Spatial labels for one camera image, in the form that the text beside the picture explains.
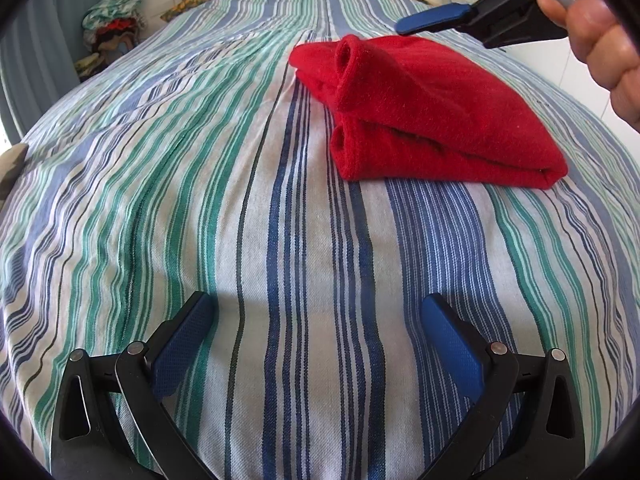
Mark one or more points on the person's right hand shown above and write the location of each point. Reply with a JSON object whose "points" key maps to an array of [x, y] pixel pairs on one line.
{"points": [[607, 55]]}

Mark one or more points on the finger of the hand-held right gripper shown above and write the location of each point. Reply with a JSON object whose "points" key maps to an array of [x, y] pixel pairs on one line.
{"points": [[435, 17]]}

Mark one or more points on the pile of colourful clothes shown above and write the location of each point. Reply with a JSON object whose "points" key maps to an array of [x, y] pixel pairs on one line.
{"points": [[112, 22]]}

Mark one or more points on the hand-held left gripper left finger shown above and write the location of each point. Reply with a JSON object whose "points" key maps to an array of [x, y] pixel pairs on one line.
{"points": [[185, 340]]}

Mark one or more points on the beige brown cushion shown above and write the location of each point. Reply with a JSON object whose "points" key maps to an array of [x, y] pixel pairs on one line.
{"points": [[12, 162]]}

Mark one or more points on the blue curtain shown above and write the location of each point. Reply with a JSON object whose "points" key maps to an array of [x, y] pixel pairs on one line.
{"points": [[45, 65]]}

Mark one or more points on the red sweater with white print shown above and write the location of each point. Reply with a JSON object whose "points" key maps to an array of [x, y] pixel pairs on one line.
{"points": [[425, 115]]}

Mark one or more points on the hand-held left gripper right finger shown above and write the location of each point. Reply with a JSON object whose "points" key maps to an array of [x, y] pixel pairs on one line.
{"points": [[452, 345]]}

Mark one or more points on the striped bedspread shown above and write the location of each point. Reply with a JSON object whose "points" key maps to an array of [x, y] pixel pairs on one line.
{"points": [[250, 210]]}

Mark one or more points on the patterned yellow green pillow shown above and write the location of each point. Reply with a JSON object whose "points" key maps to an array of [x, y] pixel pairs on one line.
{"points": [[215, 0]]}

